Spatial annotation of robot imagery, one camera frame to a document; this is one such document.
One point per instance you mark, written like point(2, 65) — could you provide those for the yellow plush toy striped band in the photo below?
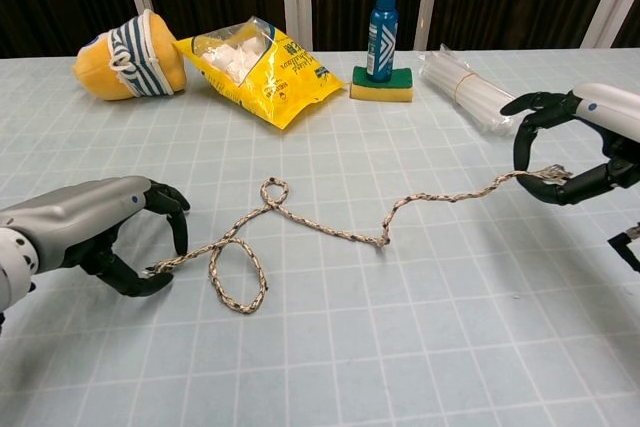
point(100, 77)

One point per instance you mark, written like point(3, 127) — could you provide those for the blue spray bottle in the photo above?
point(381, 47)

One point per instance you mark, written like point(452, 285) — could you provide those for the yellow bag of white candy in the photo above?
point(290, 92)

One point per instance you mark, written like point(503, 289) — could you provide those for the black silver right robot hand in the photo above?
point(615, 107)

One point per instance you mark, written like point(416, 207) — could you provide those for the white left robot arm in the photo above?
point(12, 267)

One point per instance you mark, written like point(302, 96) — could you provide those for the light blue checkered tablecloth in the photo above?
point(320, 337)

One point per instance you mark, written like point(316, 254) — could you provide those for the green yellow sponge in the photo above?
point(382, 91)

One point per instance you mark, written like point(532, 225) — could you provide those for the pack of clear straws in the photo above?
point(465, 87)

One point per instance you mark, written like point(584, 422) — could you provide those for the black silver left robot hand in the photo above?
point(75, 217)

